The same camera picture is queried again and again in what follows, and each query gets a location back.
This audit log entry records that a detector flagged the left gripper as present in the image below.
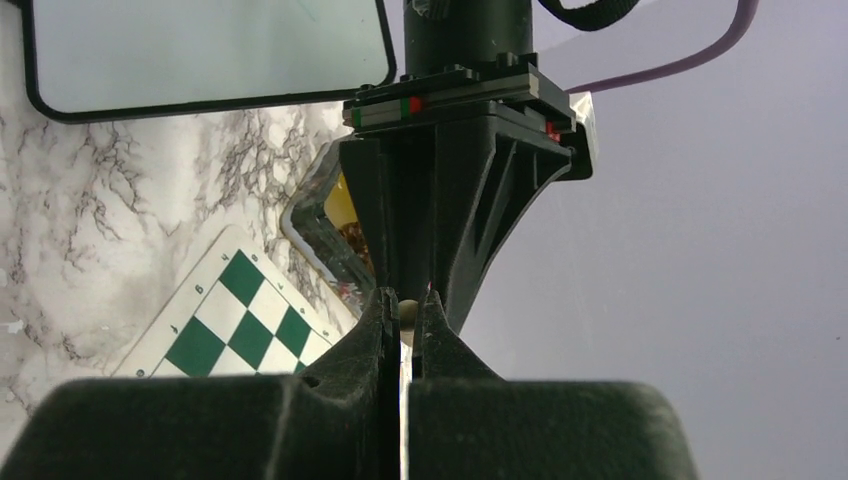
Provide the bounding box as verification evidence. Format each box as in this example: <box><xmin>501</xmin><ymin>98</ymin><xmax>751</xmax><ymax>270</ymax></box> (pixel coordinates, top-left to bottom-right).
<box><xmin>339</xmin><ymin>52</ymin><xmax>593</xmax><ymax>330</ymax></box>

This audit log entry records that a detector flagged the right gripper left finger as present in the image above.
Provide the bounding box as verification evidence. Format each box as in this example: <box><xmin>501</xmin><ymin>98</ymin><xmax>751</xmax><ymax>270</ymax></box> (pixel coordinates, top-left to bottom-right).
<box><xmin>1</xmin><ymin>288</ymin><xmax>401</xmax><ymax>479</ymax></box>

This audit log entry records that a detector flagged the green white chess board mat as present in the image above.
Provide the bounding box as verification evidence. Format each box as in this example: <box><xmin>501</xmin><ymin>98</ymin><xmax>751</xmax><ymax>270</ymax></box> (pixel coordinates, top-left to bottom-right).
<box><xmin>114</xmin><ymin>225</ymin><xmax>341</xmax><ymax>378</ymax></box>

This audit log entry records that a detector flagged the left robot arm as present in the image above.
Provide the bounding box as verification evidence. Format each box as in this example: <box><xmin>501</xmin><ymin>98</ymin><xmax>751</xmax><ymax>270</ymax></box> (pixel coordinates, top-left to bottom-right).
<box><xmin>339</xmin><ymin>1</ymin><xmax>594</xmax><ymax>330</ymax></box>

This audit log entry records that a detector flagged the gold tin with dark pieces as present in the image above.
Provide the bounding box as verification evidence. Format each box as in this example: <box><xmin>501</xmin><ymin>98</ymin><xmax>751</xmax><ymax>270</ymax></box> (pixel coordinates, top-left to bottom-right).
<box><xmin>280</xmin><ymin>139</ymin><xmax>375</xmax><ymax>317</ymax></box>

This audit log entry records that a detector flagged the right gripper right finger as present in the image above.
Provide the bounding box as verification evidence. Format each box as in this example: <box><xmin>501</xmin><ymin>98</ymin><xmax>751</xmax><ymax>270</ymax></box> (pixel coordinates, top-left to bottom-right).
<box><xmin>407</xmin><ymin>291</ymin><xmax>699</xmax><ymax>479</ymax></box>

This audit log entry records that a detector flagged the small whiteboard with stand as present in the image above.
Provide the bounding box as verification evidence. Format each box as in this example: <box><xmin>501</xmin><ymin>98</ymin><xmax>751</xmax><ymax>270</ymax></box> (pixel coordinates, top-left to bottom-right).
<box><xmin>19</xmin><ymin>0</ymin><xmax>397</xmax><ymax>124</ymax></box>

